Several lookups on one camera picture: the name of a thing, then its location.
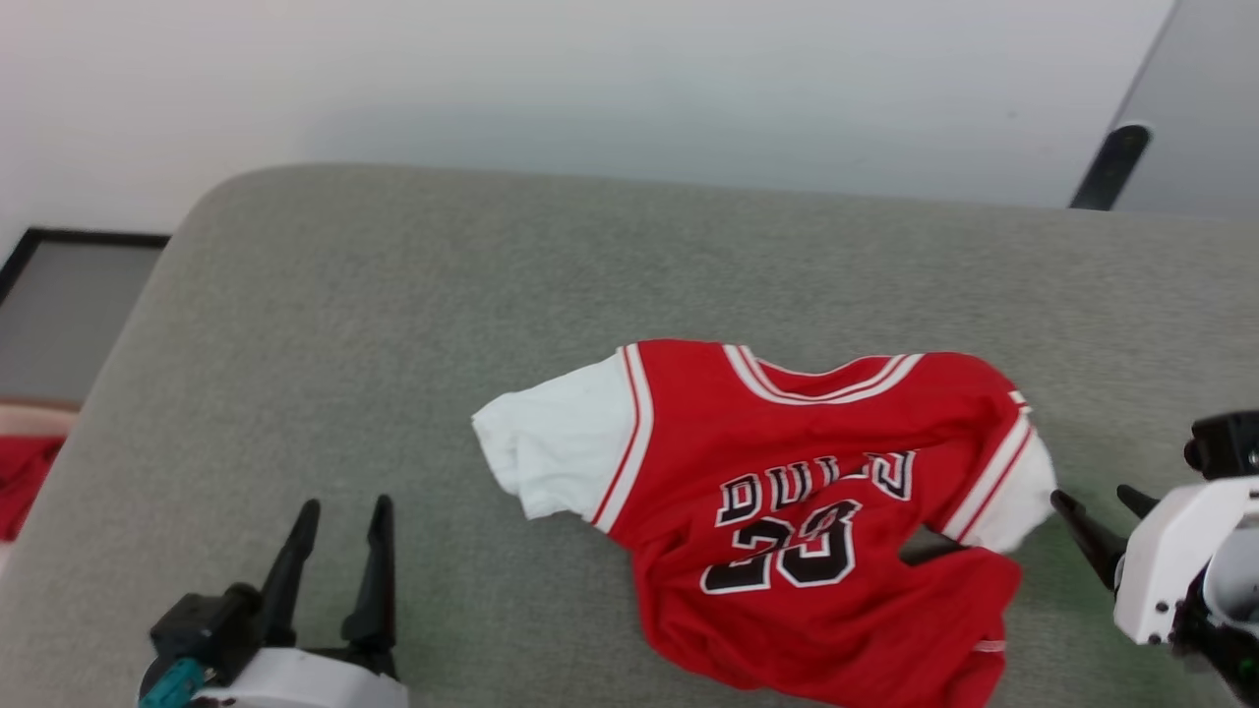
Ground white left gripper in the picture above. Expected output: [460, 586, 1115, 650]
[192, 495, 409, 708]

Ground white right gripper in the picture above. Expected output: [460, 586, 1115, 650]
[1050, 477, 1259, 704]

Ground teal cable connector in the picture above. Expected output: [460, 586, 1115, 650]
[138, 659, 206, 708]

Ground red basketball jersey white sleeves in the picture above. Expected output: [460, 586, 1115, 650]
[472, 339, 1058, 708]

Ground grey partition panel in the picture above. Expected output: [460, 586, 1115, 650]
[1072, 0, 1259, 222]

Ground red cloth pile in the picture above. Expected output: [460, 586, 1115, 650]
[0, 435, 66, 543]

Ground black baseboard strip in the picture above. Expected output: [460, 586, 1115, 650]
[0, 227, 171, 306]

